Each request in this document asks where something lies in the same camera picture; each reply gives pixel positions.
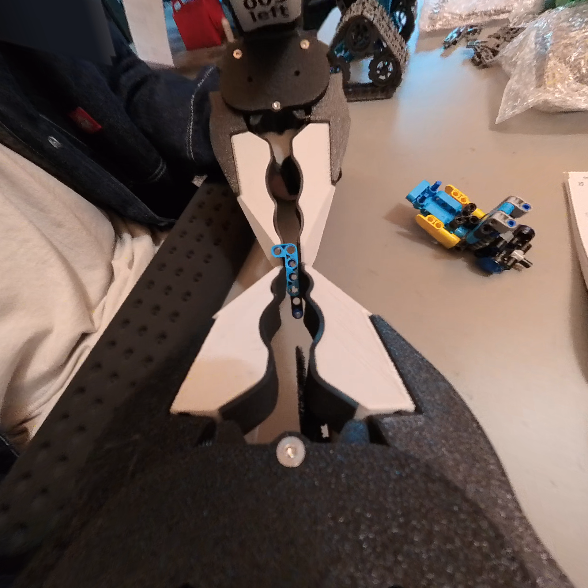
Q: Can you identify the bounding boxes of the crinkled clear plastic bag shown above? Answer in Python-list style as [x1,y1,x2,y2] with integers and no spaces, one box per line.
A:
[495,7,588,125]

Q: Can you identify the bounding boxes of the grey desk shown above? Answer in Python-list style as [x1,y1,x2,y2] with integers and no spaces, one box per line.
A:
[234,0,588,588]

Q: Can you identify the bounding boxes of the blue L-shaped beam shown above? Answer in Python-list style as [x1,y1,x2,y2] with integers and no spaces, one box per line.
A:
[270,243,300,297]

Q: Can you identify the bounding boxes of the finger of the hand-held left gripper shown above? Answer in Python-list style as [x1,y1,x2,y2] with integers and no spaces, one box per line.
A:
[291,124,336,260]
[231,131,282,269]

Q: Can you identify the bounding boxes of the red bag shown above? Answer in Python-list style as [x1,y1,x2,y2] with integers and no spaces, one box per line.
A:
[177,0,228,50]

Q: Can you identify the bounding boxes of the blue yellow brick assembly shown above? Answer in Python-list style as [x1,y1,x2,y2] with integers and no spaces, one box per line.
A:
[405,180,536,275]

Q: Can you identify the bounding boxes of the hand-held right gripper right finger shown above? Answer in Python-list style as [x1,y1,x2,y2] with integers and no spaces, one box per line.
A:
[301,267,417,414]

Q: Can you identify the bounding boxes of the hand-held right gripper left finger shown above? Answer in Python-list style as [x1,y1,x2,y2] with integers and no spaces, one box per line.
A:
[170,267,282,416]

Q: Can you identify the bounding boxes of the white shirt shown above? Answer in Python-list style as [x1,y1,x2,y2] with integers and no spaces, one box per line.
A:
[0,142,159,451]

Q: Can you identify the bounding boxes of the clear bag of track links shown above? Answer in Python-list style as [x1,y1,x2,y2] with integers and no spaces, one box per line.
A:
[420,0,547,69]

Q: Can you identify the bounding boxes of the open instruction booklet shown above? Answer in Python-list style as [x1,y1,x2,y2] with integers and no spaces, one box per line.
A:
[564,171,588,290]

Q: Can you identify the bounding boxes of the built blue robot model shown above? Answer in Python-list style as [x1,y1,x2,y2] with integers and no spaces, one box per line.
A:
[328,0,420,102]

